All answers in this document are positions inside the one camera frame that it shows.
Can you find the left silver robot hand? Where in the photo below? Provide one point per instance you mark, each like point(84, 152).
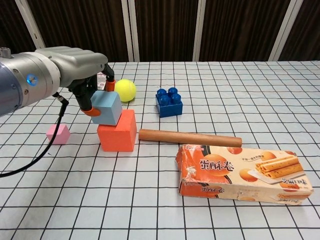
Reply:
point(75, 65)

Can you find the light blue foam cube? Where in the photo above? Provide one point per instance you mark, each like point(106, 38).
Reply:
point(107, 110)

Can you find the small pink foam cube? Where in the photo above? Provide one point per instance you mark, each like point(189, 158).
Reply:
point(62, 136)

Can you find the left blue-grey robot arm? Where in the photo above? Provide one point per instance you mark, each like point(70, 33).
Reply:
point(25, 80)

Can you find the brown medicine bottle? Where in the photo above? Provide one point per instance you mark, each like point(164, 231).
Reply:
point(101, 81)

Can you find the yellow tennis ball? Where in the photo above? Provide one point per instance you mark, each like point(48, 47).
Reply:
point(127, 90)

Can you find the large orange foam cube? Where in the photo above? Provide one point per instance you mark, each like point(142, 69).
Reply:
point(116, 140)

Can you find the dark blue studded brick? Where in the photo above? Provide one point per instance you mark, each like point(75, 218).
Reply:
point(170, 107)

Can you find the wooden rolling pin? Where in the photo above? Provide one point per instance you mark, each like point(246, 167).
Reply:
point(190, 138)

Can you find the checked light blue tablecloth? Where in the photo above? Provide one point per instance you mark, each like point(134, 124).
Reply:
point(160, 212)

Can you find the orange egg roll box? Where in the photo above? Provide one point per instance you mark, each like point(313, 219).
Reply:
point(225, 170)

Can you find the white double screen frame post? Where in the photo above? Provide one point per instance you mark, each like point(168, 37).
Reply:
point(128, 30)

